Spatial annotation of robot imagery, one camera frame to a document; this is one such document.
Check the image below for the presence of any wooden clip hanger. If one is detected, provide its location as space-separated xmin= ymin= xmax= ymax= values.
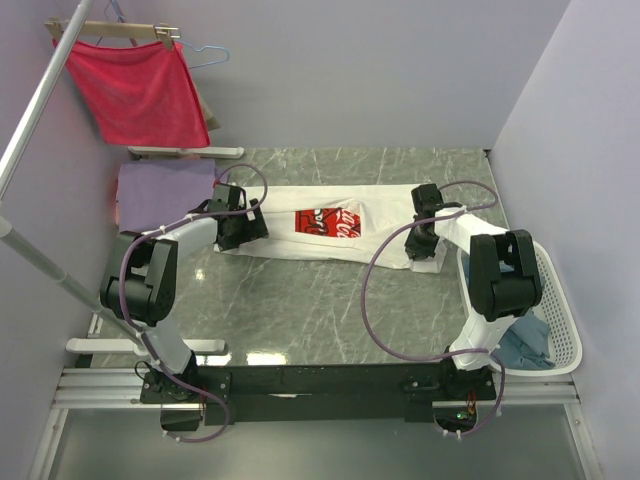
xmin=43 ymin=18 xmax=181 ymax=50

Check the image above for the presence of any aluminium rail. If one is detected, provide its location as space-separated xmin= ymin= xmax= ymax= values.
xmin=52 ymin=368 xmax=580 ymax=410

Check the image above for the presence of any white t-shirt red print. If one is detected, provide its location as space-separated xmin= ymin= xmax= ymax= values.
xmin=213 ymin=183 xmax=469 ymax=275

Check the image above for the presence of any red towel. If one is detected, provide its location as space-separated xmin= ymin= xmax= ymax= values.
xmin=66 ymin=41 xmax=210 ymax=148

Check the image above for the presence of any white rack foot rear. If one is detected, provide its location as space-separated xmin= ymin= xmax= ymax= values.
xmin=128 ymin=146 xmax=245 ymax=160

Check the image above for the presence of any white laundry basket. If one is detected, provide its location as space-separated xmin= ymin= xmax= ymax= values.
xmin=456 ymin=240 xmax=583 ymax=379

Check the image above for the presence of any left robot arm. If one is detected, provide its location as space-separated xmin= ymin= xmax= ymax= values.
xmin=99 ymin=183 xmax=269 ymax=402

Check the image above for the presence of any black base beam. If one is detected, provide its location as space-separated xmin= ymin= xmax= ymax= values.
xmin=140 ymin=361 xmax=498 ymax=426

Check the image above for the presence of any blue wire hanger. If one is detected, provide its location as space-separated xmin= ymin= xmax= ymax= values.
xmin=97 ymin=0 xmax=231 ymax=71

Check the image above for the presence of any blue-grey t-shirt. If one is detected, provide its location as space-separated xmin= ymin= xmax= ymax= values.
xmin=459 ymin=257 xmax=557 ymax=372

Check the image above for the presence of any white rack foot front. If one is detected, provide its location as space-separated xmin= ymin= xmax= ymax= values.
xmin=65 ymin=338 xmax=228 ymax=356

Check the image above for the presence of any folded purple t-shirt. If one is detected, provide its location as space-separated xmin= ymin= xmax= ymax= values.
xmin=116 ymin=159 xmax=223 ymax=232

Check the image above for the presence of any white rack foot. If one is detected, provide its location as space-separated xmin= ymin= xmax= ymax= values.
xmin=65 ymin=338 xmax=228 ymax=356
xmin=128 ymin=146 xmax=245 ymax=160

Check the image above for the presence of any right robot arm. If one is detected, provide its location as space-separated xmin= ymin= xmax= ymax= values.
xmin=404 ymin=184 xmax=543 ymax=399

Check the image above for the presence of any metal clothes rack pole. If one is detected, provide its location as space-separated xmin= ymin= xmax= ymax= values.
xmin=1 ymin=1 xmax=126 ymax=350

